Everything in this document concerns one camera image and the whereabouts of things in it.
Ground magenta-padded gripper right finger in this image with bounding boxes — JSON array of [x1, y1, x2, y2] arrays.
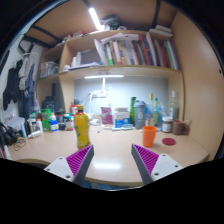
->
[[130, 143, 184, 187]]

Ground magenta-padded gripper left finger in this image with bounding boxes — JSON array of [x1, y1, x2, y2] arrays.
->
[[43, 144, 95, 187]]

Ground yellow drink bottle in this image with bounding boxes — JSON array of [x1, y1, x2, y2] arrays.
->
[[73, 104, 91, 151]]

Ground orange plastic cup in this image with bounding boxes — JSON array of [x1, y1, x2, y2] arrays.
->
[[141, 125, 158, 148]]

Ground flat round red coaster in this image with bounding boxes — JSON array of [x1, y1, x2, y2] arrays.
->
[[161, 137, 177, 147]]

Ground brown pill bottle green cap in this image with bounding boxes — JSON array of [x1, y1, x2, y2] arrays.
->
[[65, 115, 74, 132]]

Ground brown jar with white lid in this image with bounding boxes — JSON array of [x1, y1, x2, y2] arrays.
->
[[161, 116, 174, 134]]

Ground grey hairbrush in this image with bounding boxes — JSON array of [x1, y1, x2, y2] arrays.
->
[[110, 124, 134, 132]]

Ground white jar with blue lid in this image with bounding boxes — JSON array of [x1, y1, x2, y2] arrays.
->
[[49, 119, 60, 133]]

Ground brown ceramic mug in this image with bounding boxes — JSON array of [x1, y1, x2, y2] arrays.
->
[[171, 119, 191, 136]]

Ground grey shaker bottle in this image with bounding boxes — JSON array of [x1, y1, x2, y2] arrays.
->
[[133, 99, 147, 130]]

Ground glass bottle with green cap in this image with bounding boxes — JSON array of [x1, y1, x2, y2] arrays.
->
[[152, 97, 160, 127]]

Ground blue and white carton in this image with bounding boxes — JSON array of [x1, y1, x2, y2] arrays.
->
[[112, 107, 131, 129]]

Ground red and white canister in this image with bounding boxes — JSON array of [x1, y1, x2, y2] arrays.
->
[[70, 104, 79, 117]]

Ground white bottle with orange cap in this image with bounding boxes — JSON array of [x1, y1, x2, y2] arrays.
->
[[36, 118, 44, 134]]

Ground green plastic bottle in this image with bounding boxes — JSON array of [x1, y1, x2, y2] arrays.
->
[[129, 96, 138, 126]]

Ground green plastic container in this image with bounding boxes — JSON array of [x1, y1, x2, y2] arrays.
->
[[40, 108, 52, 132]]

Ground clear glass bottle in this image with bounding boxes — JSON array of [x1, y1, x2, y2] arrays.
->
[[168, 90, 181, 122]]

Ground under-shelf light bar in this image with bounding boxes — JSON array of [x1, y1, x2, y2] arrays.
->
[[83, 74, 125, 80]]

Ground wooden shelf unit with books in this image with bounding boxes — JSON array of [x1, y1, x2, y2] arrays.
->
[[34, 13, 183, 84]]

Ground hanging clothes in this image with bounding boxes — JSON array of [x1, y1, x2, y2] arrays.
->
[[1, 43, 38, 118]]

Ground ceiling light tube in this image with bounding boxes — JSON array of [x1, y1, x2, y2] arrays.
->
[[88, 7, 102, 32]]

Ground white wall power socket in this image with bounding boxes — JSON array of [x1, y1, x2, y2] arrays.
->
[[92, 89, 108, 98]]

